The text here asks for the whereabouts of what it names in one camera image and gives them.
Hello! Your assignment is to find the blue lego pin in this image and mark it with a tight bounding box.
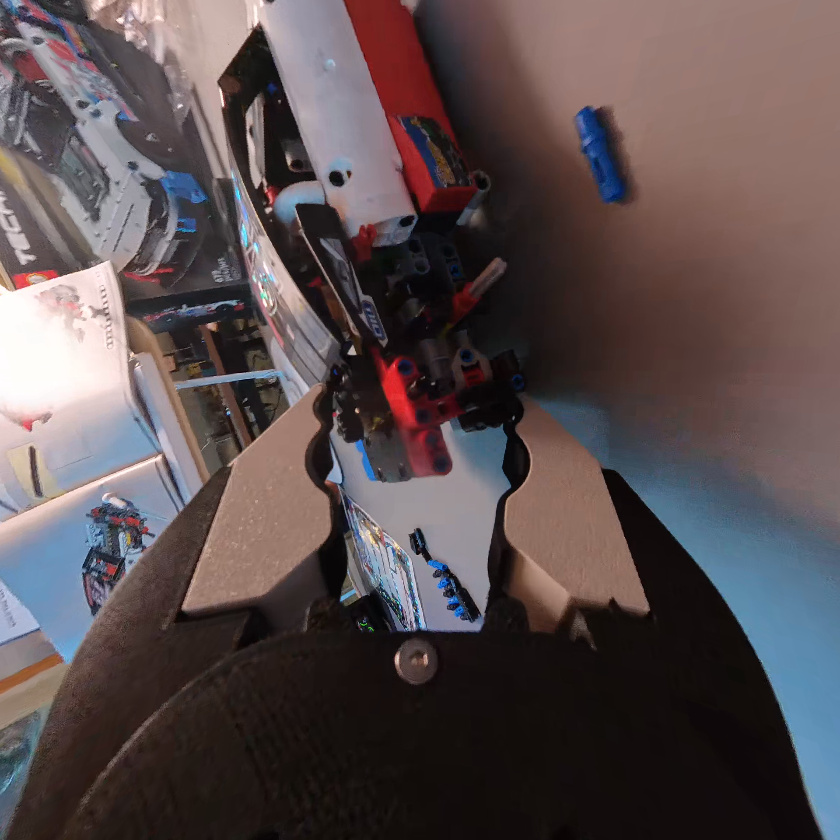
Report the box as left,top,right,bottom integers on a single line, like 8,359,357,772
574,106,630,203

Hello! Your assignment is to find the holographic sticker sheet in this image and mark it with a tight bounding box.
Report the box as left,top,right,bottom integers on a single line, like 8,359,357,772
338,482,426,632

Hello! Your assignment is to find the white instruction booklet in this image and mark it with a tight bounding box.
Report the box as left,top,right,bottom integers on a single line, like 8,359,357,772
0,261,198,647

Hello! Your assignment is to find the black blue lego connector strip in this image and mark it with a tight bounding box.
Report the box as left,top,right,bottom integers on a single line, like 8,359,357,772
408,528,482,621

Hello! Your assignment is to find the white book stand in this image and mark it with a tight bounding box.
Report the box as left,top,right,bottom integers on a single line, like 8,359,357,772
126,317,312,500

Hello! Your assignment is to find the black lego set box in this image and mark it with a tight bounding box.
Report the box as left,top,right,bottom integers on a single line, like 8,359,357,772
0,0,260,322

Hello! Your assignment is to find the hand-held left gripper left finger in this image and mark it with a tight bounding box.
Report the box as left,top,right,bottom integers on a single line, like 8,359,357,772
182,385,349,634

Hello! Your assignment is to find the small black device green display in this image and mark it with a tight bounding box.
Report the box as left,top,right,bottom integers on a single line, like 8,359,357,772
348,594,395,632

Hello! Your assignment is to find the lego car model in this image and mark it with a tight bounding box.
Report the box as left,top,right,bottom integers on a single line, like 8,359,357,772
217,0,526,483

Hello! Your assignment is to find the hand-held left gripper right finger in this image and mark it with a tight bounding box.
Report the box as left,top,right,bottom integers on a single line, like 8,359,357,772
487,395,651,633

